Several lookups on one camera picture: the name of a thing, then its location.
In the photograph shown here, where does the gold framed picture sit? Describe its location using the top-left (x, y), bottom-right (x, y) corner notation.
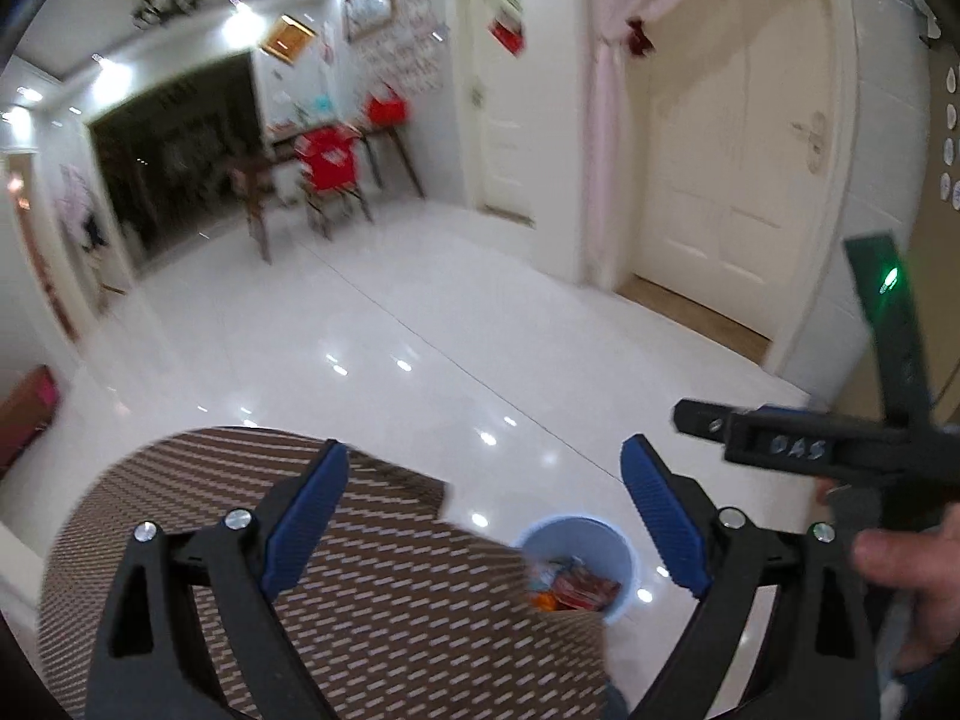
top-left (260, 13), bottom-right (317, 61)

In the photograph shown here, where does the red upholstered bench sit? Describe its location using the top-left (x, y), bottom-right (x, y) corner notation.
top-left (0, 366), bottom-right (61, 477)

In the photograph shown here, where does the red chair cover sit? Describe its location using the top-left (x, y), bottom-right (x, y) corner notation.
top-left (295, 127), bottom-right (362, 192)

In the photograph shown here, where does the blue packet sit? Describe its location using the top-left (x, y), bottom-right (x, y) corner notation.
top-left (525, 555), bottom-right (584, 592)

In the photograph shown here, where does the brown polka dot tablecloth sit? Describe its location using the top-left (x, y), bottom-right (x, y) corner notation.
top-left (41, 426), bottom-right (610, 720)

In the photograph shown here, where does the wooden dining table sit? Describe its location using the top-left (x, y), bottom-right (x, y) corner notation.
top-left (229, 124), bottom-right (426, 263)

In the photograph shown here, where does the glass sliding door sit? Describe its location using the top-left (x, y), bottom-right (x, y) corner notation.
top-left (86, 52), bottom-right (263, 282)

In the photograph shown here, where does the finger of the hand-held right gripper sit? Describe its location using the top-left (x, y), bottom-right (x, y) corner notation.
top-left (673, 399), bottom-right (751, 439)
top-left (722, 405), bottom-right (857, 481)

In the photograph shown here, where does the pink curtain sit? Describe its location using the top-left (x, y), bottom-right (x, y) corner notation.
top-left (581, 0), bottom-right (702, 293)

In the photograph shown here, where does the wooden chair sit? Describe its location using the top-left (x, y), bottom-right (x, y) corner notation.
top-left (298, 131), bottom-right (376, 241)

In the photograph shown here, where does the person's right hand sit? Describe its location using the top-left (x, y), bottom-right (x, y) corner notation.
top-left (853, 516), bottom-right (960, 676)

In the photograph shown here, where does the white single door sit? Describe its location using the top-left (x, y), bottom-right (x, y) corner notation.
top-left (456, 0), bottom-right (538, 227)

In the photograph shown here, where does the white wall poster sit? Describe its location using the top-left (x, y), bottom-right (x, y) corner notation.
top-left (356, 0), bottom-right (452, 98)

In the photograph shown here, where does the red door ornament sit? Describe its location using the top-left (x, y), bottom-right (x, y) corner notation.
top-left (487, 11), bottom-right (526, 55)

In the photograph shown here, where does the red orange wrapper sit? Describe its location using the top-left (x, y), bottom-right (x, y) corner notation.
top-left (553, 566), bottom-right (620, 610)

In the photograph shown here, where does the white double door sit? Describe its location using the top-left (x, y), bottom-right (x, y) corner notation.
top-left (634, 7), bottom-right (837, 335)

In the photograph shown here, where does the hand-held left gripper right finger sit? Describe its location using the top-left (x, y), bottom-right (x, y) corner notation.
top-left (619, 433), bottom-right (882, 720)

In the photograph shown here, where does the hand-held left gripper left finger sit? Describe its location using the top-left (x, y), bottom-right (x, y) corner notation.
top-left (84, 439), bottom-right (350, 720)

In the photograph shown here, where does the light blue plastic bin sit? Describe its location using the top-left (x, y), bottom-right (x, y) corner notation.
top-left (517, 516), bottom-right (638, 627)

